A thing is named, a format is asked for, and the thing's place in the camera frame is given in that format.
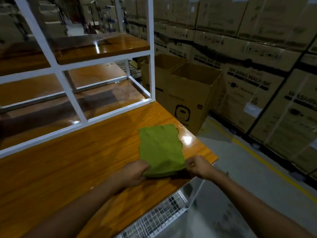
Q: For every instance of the person's left hand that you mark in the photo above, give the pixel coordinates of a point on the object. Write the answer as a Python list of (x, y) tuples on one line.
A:
[(131, 173)]

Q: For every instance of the person's right hand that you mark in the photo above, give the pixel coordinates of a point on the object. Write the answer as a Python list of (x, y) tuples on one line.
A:
[(201, 168)]

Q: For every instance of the person's left fingers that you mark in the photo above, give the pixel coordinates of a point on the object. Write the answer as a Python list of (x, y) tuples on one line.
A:
[(145, 168)]

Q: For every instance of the person's right fingers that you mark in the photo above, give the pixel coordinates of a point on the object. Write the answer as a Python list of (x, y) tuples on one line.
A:
[(190, 164)]

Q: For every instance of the green cloth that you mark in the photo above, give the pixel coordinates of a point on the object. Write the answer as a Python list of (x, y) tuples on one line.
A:
[(161, 148)]

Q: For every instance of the person's right forearm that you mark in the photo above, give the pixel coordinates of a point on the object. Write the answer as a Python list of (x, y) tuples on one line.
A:
[(255, 208)]

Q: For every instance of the person's left forearm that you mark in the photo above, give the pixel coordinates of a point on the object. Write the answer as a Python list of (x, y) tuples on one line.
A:
[(76, 213)]

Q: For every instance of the open cardboard box, round print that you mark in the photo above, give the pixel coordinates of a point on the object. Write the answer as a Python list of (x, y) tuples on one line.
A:
[(188, 101)]

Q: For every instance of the white paper label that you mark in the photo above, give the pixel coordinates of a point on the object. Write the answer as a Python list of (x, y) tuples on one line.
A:
[(252, 110)]

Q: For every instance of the plain open cardboard box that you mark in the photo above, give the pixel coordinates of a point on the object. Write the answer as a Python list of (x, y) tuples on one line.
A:
[(158, 71)]

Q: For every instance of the glossy wooden shelf board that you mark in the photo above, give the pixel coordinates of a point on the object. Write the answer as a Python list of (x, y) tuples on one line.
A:
[(29, 87), (99, 47)]

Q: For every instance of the stack of large appliance cartons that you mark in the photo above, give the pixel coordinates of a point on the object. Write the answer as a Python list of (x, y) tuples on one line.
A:
[(260, 47)]

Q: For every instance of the dark background storage rack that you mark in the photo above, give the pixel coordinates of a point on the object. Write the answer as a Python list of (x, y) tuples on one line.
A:
[(37, 19)]

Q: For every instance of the white metal shelf frame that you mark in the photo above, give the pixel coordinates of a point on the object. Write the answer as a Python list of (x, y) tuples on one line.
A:
[(69, 95)]

